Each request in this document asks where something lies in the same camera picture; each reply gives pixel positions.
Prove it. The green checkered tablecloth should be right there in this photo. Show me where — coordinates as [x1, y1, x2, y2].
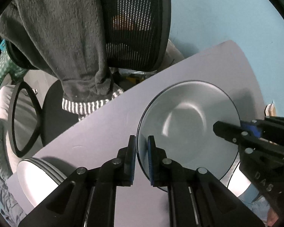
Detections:
[0, 50, 28, 87]

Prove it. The white bowl top corner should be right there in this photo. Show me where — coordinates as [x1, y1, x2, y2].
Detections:
[227, 163, 259, 201]

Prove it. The grey duvet on bed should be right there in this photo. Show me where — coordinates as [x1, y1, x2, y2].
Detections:
[0, 121, 26, 226]

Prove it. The dark grey fleece blanket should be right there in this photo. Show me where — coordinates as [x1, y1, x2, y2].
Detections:
[0, 0, 123, 119]

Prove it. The person's right hand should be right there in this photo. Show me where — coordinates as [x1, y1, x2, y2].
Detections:
[266, 208, 279, 226]

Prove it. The large white bowl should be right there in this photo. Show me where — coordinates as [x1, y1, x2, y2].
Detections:
[136, 80, 240, 179]

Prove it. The black office chair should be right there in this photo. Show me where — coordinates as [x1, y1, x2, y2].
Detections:
[8, 0, 172, 159]

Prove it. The white plate black rim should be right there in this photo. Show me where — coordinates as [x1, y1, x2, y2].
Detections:
[17, 157, 66, 207]

